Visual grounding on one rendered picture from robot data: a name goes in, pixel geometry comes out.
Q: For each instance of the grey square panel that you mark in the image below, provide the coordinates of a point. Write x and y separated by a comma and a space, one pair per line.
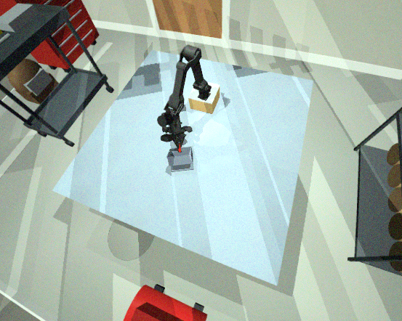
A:
180, 161

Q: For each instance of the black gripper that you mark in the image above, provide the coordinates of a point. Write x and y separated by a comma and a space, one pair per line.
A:
177, 135

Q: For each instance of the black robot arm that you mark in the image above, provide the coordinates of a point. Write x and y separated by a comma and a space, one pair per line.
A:
176, 100

